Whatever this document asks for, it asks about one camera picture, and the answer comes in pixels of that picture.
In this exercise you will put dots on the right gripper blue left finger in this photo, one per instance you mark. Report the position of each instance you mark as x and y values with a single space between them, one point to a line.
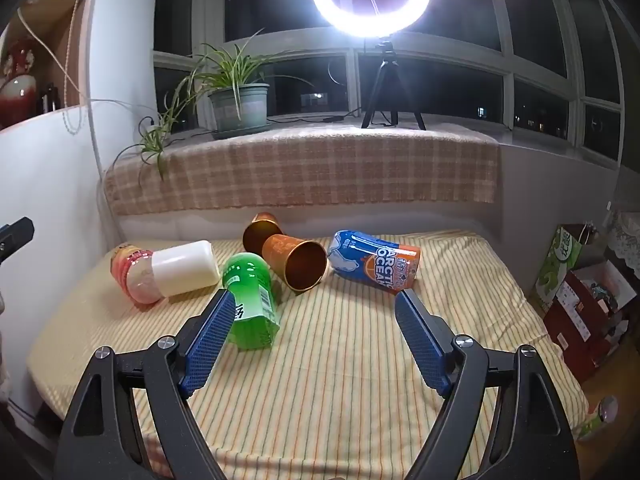
101 436

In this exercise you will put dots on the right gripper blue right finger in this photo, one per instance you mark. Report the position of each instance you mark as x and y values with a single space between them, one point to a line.
529 436

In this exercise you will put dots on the blue orange Arctic Ocean cup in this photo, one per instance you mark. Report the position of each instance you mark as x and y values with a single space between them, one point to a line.
363 258

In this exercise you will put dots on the red orange printed cup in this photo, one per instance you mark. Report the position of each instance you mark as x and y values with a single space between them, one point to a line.
131 268

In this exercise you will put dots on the white cup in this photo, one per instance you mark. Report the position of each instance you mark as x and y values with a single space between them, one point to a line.
185 268

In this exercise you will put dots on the green plastic cup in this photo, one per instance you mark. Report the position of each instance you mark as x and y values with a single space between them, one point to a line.
256 322

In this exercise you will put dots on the orange copper cup rear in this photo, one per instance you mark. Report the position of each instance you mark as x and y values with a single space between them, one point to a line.
262 226

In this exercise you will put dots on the orange copper cup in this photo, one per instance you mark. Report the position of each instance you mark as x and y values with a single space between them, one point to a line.
299 263
262 226

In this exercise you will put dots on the orange copper cup front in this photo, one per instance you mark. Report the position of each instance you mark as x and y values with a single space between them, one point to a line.
299 263

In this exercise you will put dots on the red cardboard box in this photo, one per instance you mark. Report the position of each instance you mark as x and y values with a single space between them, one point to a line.
593 311

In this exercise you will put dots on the red white ceramic vase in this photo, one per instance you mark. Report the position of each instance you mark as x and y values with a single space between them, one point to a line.
19 86

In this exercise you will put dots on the striped yellow mattress cloth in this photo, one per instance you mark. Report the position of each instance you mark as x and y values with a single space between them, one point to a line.
338 393

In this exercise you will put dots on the green white carton box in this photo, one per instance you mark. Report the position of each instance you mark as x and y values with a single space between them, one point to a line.
563 253

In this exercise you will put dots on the green plant pot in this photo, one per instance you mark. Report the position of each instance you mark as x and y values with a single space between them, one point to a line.
242 112

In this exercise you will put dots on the plaid checkered blanket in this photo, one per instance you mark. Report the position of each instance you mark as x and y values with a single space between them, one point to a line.
311 166

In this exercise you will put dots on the spider plant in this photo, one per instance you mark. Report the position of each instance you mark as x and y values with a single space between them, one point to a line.
214 68

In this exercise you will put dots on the black tripod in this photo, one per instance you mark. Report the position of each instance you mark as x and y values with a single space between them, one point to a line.
390 77

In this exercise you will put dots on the wooden wall shelf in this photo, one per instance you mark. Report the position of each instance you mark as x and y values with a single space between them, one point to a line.
60 32

